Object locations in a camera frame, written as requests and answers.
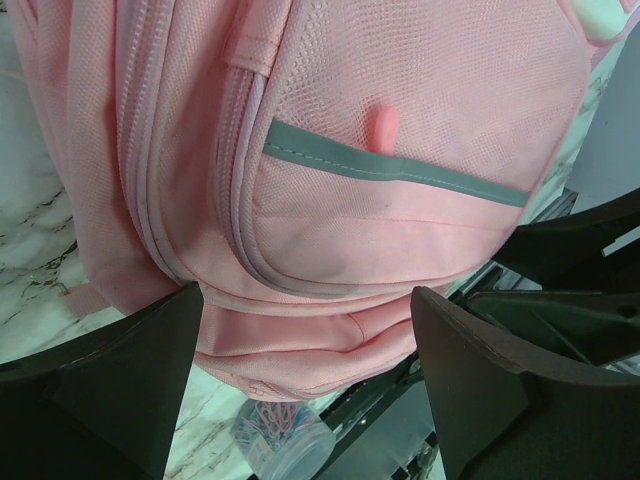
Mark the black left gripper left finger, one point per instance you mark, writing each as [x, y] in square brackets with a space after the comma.
[103, 405]

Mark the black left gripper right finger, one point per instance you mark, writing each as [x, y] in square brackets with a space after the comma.
[506, 409]

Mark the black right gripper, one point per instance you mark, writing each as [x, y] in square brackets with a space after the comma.
[587, 308]

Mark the clear jar of paper clips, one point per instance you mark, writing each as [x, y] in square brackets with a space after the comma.
[282, 440]

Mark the pink student backpack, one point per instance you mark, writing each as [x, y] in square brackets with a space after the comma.
[306, 163]

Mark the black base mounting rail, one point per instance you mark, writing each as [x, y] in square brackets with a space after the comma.
[384, 428]

